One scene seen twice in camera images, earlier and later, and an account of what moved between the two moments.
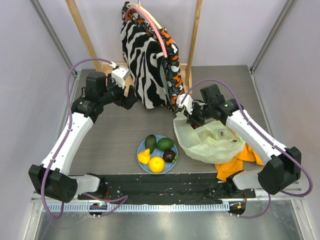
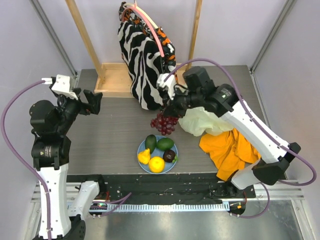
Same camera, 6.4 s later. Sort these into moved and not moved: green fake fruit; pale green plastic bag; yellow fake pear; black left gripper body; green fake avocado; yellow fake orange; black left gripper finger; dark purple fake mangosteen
Moved: pale green plastic bag; black left gripper body; black left gripper finger
Not moved: green fake avocado; yellow fake orange; green fake fruit; dark purple fake mangosteen; yellow fake pear
